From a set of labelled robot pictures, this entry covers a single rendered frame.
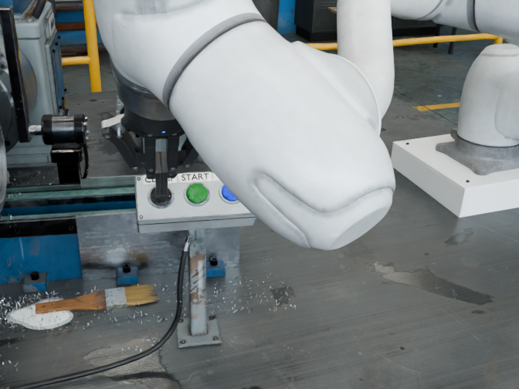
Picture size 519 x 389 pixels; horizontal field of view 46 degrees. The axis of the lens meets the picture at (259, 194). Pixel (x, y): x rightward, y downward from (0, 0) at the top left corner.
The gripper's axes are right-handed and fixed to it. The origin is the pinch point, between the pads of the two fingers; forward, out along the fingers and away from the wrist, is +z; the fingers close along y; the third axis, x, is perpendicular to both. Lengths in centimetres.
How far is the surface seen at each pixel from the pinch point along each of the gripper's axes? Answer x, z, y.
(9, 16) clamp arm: -42, 20, 24
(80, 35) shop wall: -355, 427, 54
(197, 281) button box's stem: 9.0, 20.2, -4.9
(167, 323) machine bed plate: 12.8, 31.4, -0.1
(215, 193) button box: -0.2, 7.8, -7.6
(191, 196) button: 0.4, 7.1, -4.2
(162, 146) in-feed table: -43, 73, -3
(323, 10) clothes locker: -364, 403, -187
